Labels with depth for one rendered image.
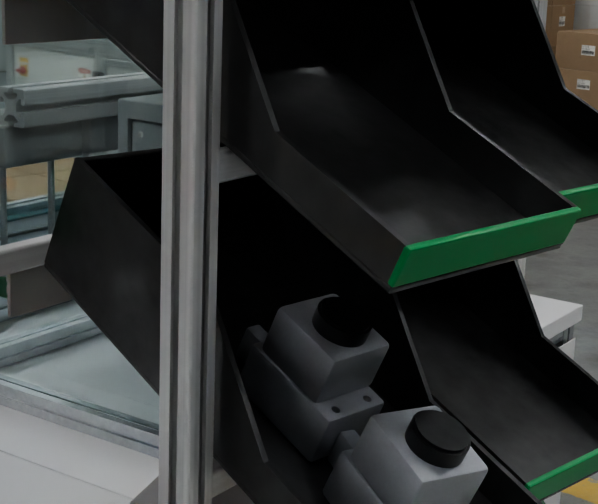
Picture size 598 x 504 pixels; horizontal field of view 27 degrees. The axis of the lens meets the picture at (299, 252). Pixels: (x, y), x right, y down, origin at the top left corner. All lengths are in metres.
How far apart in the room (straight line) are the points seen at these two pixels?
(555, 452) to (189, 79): 0.34
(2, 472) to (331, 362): 0.96
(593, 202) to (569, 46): 8.26
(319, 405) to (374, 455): 0.05
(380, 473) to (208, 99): 0.19
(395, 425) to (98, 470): 0.97
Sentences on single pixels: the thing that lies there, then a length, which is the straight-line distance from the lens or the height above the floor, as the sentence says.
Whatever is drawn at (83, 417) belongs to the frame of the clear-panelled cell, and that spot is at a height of 0.88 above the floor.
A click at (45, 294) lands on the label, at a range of 0.78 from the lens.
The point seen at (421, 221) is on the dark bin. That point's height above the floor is 1.36.
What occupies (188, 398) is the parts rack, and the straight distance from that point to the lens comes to 0.60.
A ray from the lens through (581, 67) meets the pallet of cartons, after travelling 8.90.
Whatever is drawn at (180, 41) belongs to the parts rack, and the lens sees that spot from 0.57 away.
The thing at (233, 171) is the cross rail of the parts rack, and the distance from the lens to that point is 0.59.
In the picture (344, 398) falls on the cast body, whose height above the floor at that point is 1.26.
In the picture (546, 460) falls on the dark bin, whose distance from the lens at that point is 0.76.
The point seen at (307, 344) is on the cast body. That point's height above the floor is 1.29.
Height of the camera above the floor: 1.49
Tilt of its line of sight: 14 degrees down
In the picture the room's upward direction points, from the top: 2 degrees clockwise
